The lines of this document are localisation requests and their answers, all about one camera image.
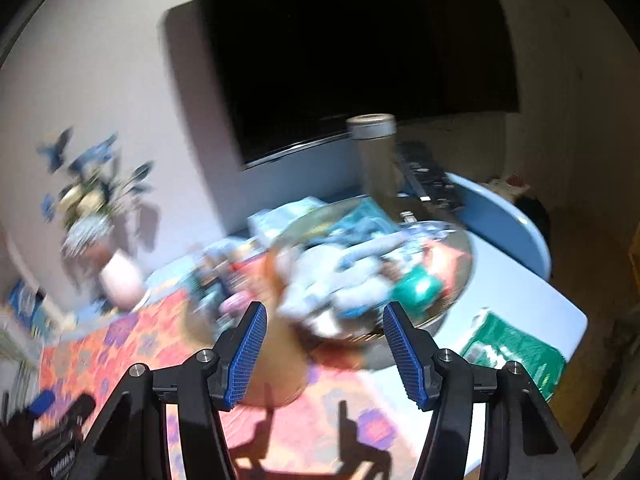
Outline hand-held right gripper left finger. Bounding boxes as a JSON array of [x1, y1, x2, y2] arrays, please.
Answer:
[[75, 301, 268, 480]]

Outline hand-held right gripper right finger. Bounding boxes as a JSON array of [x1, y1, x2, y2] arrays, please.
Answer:
[[382, 301, 583, 480]]

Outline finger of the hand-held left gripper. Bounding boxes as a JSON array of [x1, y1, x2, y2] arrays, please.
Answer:
[[60, 394, 97, 426], [27, 389, 57, 418]]

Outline grey blue bunny plush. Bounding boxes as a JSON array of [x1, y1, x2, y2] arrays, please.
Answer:
[[277, 240, 401, 331]]

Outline metal bowl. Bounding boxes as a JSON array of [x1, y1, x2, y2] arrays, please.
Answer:
[[267, 195, 476, 356]]

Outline tan brown object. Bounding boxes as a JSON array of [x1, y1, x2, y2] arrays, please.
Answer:
[[250, 250, 313, 408]]

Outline small pink object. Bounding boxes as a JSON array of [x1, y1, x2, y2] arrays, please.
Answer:
[[220, 294, 251, 318]]

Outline red packet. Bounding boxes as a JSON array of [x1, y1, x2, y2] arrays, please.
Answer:
[[425, 242, 468, 291]]

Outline floral orange table mat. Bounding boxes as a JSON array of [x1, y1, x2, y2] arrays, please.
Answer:
[[37, 255, 441, 480]]

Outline green packet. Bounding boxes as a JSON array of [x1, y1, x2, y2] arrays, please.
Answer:
[[459, 307, 568, 403]]

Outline white ribbed vase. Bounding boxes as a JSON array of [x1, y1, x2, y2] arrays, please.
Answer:
[[99, 250, 146, 311]]

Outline light teal packet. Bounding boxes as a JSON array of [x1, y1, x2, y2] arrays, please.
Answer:
[[330, 197, 401, 241]]

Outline light blue tissue packet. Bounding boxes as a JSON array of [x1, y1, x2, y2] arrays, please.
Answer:
[[247, 199, 326, 241]]

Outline black remote control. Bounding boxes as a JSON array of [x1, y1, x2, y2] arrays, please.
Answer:
[[395, 141, 466, 211]]

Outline metal bottle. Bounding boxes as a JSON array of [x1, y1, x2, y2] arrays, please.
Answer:
[[346, 112, 401, 201]]

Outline blue and white flower bouquet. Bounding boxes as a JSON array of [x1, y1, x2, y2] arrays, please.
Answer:
[[37, 127, 156, 261]]

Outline black monitor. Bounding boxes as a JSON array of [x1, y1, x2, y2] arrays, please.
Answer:
[[195, 0, 521, 171]]

